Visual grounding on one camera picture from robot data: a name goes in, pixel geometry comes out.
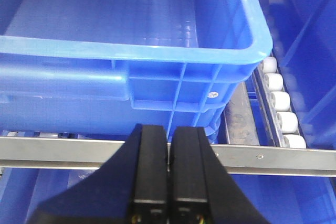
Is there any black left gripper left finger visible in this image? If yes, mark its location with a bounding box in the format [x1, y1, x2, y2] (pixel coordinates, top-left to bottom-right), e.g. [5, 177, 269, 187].
[28, 124, 168, 223]

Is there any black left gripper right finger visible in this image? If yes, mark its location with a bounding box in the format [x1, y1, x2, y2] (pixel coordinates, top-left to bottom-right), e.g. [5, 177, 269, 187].
[170, 126, 269, 223]

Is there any white roller conveyor track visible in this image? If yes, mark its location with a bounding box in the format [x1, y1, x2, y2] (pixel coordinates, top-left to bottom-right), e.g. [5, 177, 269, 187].
[252, 55, 307, 149]

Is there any blue plastic crate middle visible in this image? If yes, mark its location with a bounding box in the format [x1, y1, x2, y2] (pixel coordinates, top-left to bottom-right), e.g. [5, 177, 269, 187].
[1, 0, 272, 136]

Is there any steel upper shelf rail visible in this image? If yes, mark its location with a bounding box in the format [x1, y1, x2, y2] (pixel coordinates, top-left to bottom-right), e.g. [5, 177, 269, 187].
[1, 136, 335, 177]

